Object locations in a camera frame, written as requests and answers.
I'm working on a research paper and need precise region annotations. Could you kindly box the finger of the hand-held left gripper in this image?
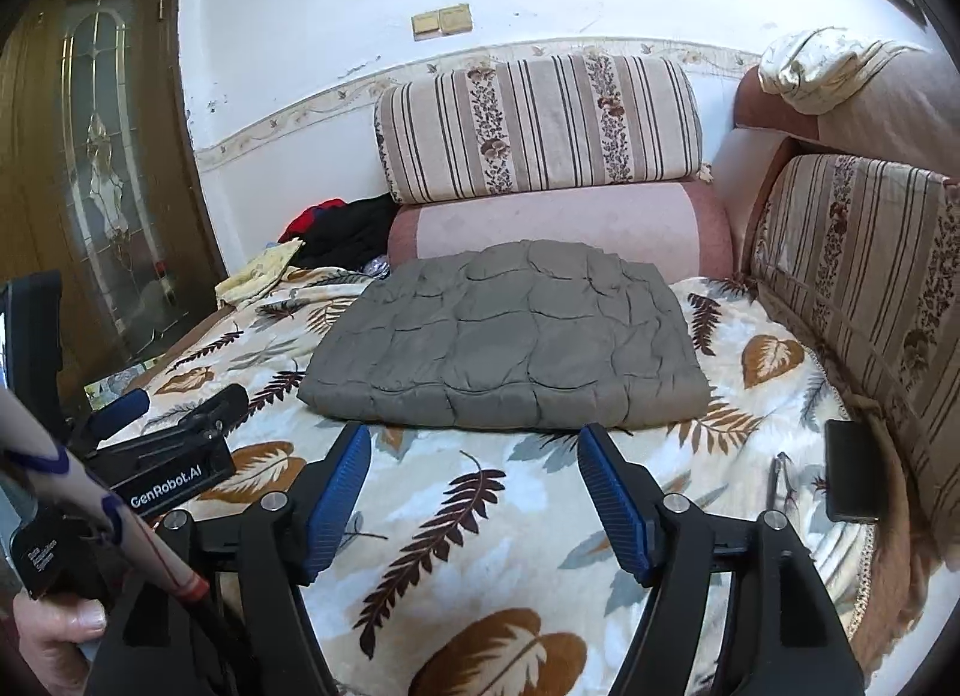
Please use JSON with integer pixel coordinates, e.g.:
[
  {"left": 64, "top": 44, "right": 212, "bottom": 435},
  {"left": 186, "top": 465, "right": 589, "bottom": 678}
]
[
  {"left": 71, "top": 388, "right": 151, "bottom": 446},
  {"left": 157, "top": 383, "right": 250, "bottom": 440}
]

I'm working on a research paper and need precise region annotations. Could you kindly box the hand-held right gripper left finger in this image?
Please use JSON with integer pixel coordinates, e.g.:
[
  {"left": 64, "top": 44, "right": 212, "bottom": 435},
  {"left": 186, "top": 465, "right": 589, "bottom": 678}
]
[{"left": 86, "top": 422, "right": 374, "bottom": 696}]

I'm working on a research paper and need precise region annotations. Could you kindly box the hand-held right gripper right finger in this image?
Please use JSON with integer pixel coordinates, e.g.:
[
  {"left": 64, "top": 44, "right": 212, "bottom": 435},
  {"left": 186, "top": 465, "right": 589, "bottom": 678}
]
[{"left": 577, "top": 424, "right": 867, "bottom": 696}]

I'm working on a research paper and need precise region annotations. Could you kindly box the grey hooded puffer jacket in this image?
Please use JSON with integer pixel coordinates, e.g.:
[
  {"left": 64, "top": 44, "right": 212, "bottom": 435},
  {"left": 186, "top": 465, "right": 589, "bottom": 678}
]
[{"left": 298, "top": 240, "right": 710, "bottom": 431}]

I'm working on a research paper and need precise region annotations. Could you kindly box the person's left hand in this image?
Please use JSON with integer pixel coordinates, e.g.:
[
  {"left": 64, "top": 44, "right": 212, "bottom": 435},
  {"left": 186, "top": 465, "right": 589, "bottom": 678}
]
[{"left": 11, "top": 576, "right": 110, "bottom": 696}]

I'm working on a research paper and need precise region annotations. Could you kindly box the yellow cloth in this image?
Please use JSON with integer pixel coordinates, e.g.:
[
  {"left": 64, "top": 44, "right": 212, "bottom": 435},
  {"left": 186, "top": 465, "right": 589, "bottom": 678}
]
[{"left": 216, "top": 238, "right": 305, "bottom": 307}]

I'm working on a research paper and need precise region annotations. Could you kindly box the leaf print blanket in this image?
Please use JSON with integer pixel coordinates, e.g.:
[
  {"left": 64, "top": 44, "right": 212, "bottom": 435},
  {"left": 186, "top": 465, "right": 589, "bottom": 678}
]
[{"left": 127, "top": 265, "right": 878, "bottom": 696}]

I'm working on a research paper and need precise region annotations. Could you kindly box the red garment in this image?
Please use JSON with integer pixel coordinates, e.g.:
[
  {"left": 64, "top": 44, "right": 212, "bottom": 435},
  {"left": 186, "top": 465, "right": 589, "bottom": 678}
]
[{"left": 277, "top": 199, "right": 350, "bottom": 243}]

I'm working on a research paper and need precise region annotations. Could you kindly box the black garment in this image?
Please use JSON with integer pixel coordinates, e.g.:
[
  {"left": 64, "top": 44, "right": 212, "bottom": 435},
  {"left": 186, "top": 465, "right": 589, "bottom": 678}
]
[{"left": 296, "top": 193, "right": 398, "bottom": 269}]

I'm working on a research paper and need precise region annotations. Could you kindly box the black phone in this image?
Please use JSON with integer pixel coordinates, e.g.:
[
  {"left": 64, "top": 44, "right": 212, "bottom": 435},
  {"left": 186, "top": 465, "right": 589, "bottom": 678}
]
[{"left": 825, "top": 420, "right": 882, "bottom": 524}]

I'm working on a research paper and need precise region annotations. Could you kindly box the pink fabric sofa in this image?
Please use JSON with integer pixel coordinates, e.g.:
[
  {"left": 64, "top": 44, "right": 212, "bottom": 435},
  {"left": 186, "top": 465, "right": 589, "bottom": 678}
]
[{"left": 386, "top": 43, "right": 960, "bottom": 674}]

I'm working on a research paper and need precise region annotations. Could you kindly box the zippered striped floral cushion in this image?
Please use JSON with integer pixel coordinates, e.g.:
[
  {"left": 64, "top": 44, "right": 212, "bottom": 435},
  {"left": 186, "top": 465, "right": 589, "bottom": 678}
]
[{"left": 750, "top": 152, "right": 960, "bottom": 539}]

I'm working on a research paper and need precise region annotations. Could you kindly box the wide striped floral cushion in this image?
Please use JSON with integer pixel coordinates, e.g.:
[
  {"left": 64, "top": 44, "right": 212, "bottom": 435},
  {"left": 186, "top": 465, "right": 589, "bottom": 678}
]
[{"left": 373, "top": 53, "right": 704, "bottom": 206}]

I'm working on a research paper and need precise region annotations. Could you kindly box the cream cloth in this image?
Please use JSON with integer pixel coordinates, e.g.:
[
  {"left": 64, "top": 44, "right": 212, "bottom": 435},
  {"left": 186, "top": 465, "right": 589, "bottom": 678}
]
[{"left": 757, "top": 27, "right": 931, "bottom": 116}]

